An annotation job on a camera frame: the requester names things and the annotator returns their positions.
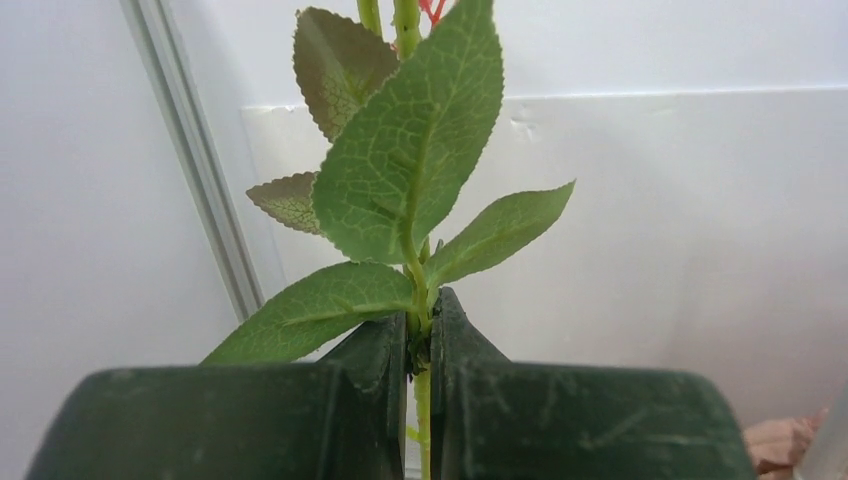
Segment pink shorts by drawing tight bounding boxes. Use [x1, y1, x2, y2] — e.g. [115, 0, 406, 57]
[742, 407, 829, 480]

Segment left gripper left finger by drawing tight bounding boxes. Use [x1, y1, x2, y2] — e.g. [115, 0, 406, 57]
[27, 315, 406, 480]

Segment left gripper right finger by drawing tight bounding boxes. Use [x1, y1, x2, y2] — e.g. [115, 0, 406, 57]
[431, 287, 756, 479]

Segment pale peach rose stem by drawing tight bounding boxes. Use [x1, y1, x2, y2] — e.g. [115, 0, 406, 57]
[207, 1, 574, 479]

